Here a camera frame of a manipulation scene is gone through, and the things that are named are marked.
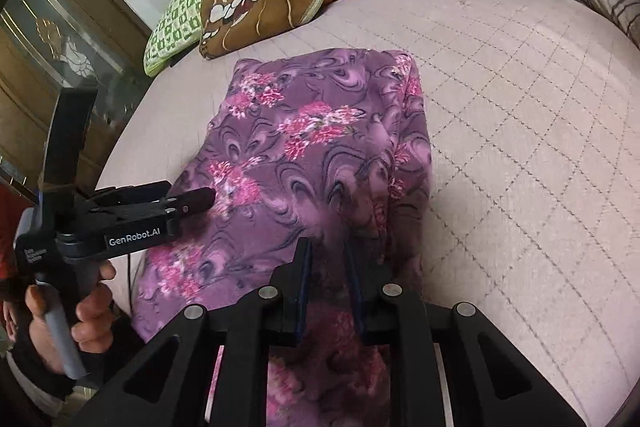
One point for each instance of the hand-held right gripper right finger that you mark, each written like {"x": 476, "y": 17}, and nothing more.
{"x": 356, "y": 289}

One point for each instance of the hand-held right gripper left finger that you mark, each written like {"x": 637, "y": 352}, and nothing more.
{"x": 302, "y": 279}

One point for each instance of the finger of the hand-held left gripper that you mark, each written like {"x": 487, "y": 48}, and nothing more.
{"x": 135, "y": 192}
{"x": 195, "y": 201}

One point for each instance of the purple floral garment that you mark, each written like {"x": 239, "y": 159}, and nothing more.
{"x": 310, "y": 132}

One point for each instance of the person's left hand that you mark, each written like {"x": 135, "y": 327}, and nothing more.
{"x": 95, "y": 322}

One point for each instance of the person's red clothing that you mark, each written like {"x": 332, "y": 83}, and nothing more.
{"x": 7, "y": 232}

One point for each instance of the green patterned cushion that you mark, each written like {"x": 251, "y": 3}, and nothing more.
{"x": 175, "y": 22}

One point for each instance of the wooden cabinet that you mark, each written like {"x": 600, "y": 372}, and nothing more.
{"x": 50, "y": 7}

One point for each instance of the pink quilted bed cover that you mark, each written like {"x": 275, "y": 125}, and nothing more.
{"x": 500, "y": 132}

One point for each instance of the brown striped blanket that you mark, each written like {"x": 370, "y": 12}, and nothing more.
{"x": 617, "y": 12}

